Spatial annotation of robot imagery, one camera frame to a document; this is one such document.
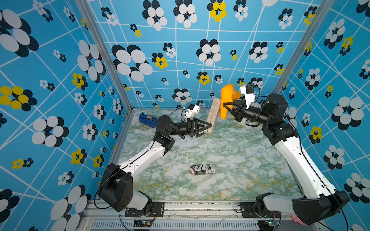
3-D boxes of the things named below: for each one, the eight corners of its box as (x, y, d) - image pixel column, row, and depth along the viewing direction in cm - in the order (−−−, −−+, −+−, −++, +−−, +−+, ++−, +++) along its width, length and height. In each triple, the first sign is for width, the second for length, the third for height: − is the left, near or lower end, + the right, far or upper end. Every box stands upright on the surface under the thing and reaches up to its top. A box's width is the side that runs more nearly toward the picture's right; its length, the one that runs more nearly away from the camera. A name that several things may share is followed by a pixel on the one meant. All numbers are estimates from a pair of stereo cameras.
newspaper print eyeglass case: (190, 175, 87) (190, 173, 84) (190, 166, 91) (190, 163, 88) (215, 175, 87) (216, 173, 84) (214, 166, 91) (214, 163, 88)
